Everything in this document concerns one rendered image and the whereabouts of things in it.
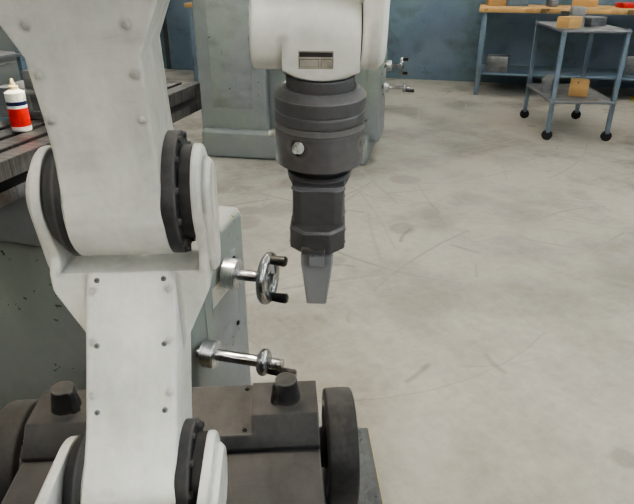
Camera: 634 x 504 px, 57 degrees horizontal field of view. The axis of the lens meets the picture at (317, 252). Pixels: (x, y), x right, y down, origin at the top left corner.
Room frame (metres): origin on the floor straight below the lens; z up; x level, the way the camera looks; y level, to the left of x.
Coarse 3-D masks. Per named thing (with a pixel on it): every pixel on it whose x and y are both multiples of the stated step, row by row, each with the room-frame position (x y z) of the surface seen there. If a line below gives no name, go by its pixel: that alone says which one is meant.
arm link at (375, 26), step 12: (372, 0) 0.53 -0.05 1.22; (384, 0) 0.53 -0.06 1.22; (372, 12) 0.53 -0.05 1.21; (384, 12) 0.53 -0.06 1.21; (372, 24) 0.53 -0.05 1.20; (384, 24) 0.53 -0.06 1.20; (372, 36) 0.53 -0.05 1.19; (384, 36) 0.54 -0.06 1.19; (372, 48) 0.53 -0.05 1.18; (384, 48) 0.54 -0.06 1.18; (372, 60) 0.54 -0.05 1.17
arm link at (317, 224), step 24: (288, 144) 0.54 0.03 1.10; (312, 144) 0.53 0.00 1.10; (336, 144) 0.53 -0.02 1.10; (360, 144) 0.56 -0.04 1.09; (288, 168) 0.54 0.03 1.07; (312, 168) 0.53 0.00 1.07; (336, 168) 0.53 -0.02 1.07; (312, 192) 0.53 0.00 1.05; (336, 192) 0.53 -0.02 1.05; (312, 216) 0.54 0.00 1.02; (336, 216) 0.54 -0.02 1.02; (312, 240) 0.52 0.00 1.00; (336, 240) 0.53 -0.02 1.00
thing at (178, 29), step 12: (180, 0) 8.23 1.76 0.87; (168, 12) 8.27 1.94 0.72; (180, 12) 8.23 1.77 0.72; (168, 24) 8.28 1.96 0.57; (180, 24) 8.23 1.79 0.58; (168, 36) 8.28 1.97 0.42; (180, 36) 8.24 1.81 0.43; (168, 48) 8.31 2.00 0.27; (180, 48) 8.24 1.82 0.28; (168, 60) 8.31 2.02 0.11; (180, 60) 8.25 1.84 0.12; (192, 60) 8.20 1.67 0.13
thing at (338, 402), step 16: (336, 400) 0.77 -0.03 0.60; (352, 400) 0.77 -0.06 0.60; (336, 416) 0.74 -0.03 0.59; (352, 416) 0.74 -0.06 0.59; (336, 432) 0.71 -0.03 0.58; (352, 432) 0.71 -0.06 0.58; (336, 448) 0.70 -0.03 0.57; (352, 448) 0.70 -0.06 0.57; (336, 464) 0.68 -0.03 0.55; (352, 464) 0.68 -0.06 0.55; (336, 480) 0.67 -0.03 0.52; (352, 480) 0.67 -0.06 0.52; (336, 496) 0.67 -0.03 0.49; (352, 496) 0.67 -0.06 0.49
